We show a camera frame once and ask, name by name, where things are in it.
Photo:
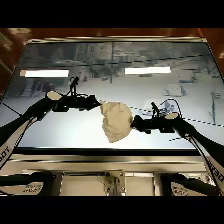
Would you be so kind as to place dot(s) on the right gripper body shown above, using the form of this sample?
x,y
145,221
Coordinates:
x,y
151,125

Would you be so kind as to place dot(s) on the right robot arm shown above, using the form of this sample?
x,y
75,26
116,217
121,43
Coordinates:
x,y
203,141

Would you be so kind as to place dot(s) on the beige shirt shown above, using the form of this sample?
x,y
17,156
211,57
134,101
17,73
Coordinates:
x,y
115,121

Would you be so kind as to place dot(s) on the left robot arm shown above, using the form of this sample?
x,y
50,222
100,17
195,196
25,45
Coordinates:
x,y
19,124

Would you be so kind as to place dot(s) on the silver frame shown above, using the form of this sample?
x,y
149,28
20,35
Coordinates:
x,y
110,163

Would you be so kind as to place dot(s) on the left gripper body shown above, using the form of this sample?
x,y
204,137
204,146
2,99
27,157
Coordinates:
x,y
75,103

